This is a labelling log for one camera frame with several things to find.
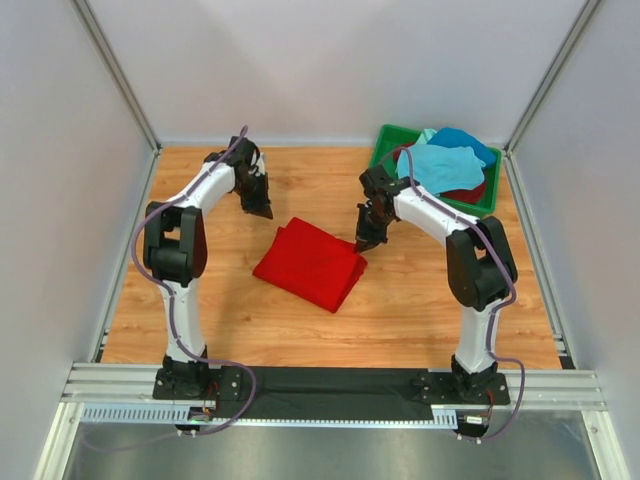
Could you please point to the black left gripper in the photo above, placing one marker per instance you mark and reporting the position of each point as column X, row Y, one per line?
column 261, row 206

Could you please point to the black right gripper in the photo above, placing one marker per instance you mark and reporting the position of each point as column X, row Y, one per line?
column 366, row 239

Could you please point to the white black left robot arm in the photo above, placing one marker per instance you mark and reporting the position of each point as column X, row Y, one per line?
column 175, row 255

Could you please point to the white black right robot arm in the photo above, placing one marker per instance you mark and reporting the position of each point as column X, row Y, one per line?
column 481, row 273

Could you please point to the light blue t shirt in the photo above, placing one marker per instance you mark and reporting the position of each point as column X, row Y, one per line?
column 445, row 160

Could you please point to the green plastic bin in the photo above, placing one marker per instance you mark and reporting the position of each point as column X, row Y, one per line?
column 479, row 202

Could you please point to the dark red t shirt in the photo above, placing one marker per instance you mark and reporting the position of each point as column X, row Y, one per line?
column 452, row 173

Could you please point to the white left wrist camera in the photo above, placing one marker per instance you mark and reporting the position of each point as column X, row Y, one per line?
column 258, row 166

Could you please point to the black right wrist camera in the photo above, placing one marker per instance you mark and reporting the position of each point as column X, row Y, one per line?
column 376, row 181

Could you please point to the right aluminium corner post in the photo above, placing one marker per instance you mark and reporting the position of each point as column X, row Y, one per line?
column 560, row 60

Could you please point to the aluminium corner post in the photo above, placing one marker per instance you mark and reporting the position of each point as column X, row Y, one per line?
column 560, row 60
column 98, row 37

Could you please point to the grey slotted cable duct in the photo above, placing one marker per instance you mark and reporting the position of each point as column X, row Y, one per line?
column 443, row 419

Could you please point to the left aluminium corner post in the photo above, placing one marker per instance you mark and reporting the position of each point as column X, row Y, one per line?
column 98, row 37

